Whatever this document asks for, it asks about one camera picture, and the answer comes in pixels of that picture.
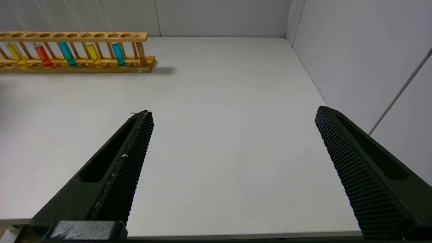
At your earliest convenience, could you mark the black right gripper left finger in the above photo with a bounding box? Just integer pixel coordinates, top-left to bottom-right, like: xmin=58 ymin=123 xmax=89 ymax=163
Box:
xmin=30 ymin=110 xmax=155 ymax=234

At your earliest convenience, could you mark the test tube with yellow pigment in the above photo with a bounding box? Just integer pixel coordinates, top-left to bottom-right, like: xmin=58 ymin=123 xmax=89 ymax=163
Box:
xmin=66 ymin=0 xmax=103 ymax=66
xmin=0 ymin=25 xmax=28 ymax=67

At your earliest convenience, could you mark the wooden test tube rack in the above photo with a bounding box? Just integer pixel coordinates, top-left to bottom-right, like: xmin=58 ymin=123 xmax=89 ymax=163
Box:
xmin=0 ymin=31 xmax=156 ymax=74

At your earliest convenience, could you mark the test tube with red pigment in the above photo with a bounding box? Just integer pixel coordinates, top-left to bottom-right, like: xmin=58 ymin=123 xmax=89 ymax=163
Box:
xmin=10 ymin=0 xmax=54 ymax=68

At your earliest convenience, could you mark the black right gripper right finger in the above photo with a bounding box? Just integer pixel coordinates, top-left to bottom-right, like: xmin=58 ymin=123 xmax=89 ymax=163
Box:
xmin=315 ymin=106 xmax=432 ymax=240

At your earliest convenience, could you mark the test tube with teal pigment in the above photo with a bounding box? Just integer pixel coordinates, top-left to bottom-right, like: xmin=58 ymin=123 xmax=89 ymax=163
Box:
xmin=96 ymin=0 xmax=127 ymax=66
xmin=40 ymin=0 xmax=77 ymax=67

